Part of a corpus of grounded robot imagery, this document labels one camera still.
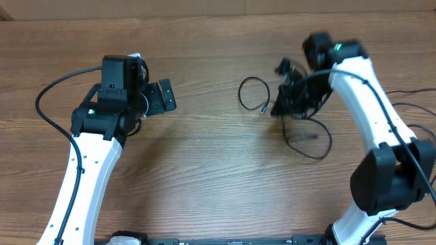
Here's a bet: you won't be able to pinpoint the black usb cables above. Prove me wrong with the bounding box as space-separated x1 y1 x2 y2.
237 76 333 161

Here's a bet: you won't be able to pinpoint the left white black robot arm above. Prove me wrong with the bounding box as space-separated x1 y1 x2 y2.
35 53 176 244

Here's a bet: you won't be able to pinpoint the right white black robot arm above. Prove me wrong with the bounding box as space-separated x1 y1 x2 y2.
271 32 435 244

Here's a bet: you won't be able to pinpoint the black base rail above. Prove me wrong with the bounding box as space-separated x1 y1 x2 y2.
94 231 336 245

